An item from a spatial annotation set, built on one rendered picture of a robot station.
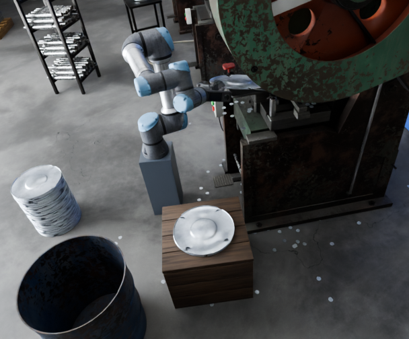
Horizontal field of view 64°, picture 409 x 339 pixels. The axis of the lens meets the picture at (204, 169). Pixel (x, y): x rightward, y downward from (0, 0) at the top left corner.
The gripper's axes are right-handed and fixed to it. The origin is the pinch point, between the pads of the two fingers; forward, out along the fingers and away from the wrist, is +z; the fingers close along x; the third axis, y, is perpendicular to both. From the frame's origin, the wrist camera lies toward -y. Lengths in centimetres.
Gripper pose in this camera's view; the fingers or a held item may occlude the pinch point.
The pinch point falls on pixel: (224, 87)
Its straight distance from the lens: 159.6
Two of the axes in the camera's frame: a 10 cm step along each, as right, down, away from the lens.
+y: -8.7, -2.6, 4.1
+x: -0.3, 8.8, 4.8
